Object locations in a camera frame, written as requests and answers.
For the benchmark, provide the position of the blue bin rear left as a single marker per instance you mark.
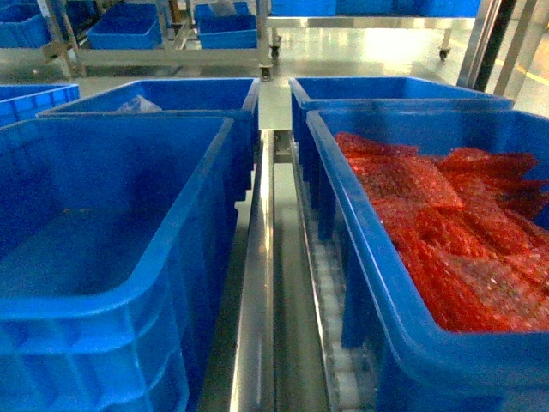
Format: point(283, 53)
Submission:
point(232, 97)

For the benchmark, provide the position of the blue bin rear right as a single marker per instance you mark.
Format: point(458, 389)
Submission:
point(378, 94)

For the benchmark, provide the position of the empty blue bin front left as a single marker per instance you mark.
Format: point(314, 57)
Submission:
point(115, 239)

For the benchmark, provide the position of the blue bin with red bags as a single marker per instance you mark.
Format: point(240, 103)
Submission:
point(418, 365)

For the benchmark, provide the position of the red bubble wrap bags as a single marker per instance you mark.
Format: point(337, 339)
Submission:
point(464, 227)

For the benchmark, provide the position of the steel roller rail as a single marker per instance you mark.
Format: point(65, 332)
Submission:
point(289, 355)

